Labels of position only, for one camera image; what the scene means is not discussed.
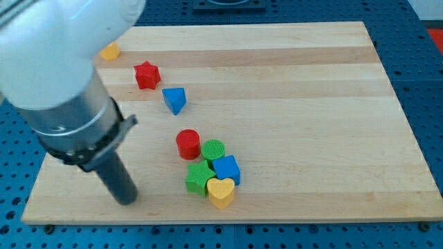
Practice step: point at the green star block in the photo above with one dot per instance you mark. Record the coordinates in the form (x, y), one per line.
(198, 176)

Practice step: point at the blue cube block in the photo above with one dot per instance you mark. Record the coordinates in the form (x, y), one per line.
(227, 167)

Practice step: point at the blue triangle block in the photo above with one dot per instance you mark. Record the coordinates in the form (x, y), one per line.
(175, 99)

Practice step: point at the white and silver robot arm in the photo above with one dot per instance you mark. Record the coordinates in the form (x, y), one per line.
(48, 73)

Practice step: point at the light wooden board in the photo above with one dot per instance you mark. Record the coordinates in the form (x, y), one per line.
(307, 110)

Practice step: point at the red star block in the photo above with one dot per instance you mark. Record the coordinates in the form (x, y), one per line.
(147, 75)

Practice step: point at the green cylinder block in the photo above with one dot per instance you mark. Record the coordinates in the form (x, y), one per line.
(211, 150)

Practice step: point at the red cylinder block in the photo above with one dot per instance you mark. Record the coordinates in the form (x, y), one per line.
(188, 144)

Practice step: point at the yellow hexagon block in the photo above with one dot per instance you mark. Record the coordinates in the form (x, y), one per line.
(110, 52)

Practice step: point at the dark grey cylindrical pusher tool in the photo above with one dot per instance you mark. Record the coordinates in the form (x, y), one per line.
(116, 178)

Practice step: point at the yellow heart block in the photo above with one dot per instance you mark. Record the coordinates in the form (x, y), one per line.
(221, 192)

